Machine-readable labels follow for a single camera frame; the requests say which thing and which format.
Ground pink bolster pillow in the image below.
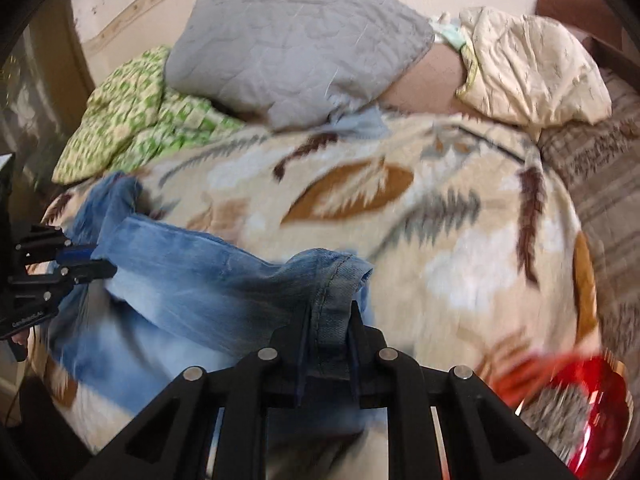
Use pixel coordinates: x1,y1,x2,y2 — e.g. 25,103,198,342
378,44,473,115

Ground cream satin pillow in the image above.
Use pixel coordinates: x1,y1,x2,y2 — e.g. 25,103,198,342
457,6,612,133

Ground blue denim jeans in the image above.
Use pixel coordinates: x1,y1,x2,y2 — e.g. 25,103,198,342
43,174,372,438

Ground striped brown bedsheet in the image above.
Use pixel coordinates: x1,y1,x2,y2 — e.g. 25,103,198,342
538,68,639,361

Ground green patterned quilt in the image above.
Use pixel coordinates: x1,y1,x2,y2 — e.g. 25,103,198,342
52,46,244,185

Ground grey quilted pillow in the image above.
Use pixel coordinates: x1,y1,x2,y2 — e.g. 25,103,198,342
165,0,434,131

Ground beige leaf-print fleece blanket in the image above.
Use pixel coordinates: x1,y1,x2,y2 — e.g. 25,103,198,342
28,115,601,451

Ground red glass bowl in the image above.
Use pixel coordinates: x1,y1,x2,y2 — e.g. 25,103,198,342
488,351,632,479

